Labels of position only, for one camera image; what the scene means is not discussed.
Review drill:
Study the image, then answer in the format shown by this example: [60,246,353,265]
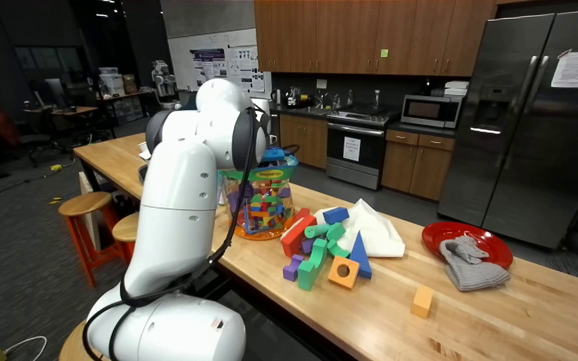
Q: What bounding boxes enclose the orange block with round hole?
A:
[326,255,362,291]

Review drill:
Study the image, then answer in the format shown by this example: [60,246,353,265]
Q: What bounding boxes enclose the stainless steel oven range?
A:
[326,107,398,190]

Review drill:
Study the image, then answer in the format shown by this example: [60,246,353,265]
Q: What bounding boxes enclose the stainless steel refrigerator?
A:
[435,5,578,250]

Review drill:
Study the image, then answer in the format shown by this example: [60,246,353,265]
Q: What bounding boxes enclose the brown wooden base cabinet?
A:
[277,113,332,170]
[380,126,458,202]

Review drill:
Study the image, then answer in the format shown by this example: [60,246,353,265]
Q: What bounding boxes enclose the white floor cable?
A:
[0,334,50,361]

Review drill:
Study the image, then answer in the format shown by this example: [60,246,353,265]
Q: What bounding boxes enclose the purple wooden block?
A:
[281,253,308,283]

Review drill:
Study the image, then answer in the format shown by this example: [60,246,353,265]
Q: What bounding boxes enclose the wooden stool with red legs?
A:
[110,210,142,265]
[56,190,123,289]

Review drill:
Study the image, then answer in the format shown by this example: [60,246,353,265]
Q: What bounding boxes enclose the round wooden stool seat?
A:
[56,321,110,361]

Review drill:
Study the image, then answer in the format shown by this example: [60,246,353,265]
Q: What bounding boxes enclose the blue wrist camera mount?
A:
[259,146,299,168]

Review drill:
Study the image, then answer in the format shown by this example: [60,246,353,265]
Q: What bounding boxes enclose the white folded towels stack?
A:
[444,77,469,98]

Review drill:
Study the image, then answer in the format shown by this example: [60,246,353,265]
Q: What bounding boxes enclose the whiteboard with posters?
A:
[167,25,275,98]

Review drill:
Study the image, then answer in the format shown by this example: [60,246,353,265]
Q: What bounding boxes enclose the brown wooden wall cabinets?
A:
[253,0,498,76]

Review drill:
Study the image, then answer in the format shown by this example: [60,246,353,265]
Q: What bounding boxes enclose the grey folded cloth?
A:
[437,232,511,292]

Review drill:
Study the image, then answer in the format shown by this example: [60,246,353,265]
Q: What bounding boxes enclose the small orange cube block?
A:
[409,283,435,318]

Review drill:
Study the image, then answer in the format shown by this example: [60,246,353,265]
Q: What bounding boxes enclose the silver microwave oven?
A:
[400,91,466,131]

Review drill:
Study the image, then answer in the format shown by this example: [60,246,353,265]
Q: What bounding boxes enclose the blue rectangular foam block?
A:
[321,205,352,225]

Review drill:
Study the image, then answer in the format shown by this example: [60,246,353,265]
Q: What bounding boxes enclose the blue triangle foam block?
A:
[346,230,374,279]

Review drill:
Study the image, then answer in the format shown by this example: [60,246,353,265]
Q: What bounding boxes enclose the clear bin of toys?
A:
[218,157,302,241]

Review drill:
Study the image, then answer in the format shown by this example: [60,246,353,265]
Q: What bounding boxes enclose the red plate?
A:
[420,218,515,269]

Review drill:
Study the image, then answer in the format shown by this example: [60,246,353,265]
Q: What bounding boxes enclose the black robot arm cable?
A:
[80,106,268,361]

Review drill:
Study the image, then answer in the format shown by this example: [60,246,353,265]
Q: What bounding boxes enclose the green wooden block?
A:
[303,221,349,259]

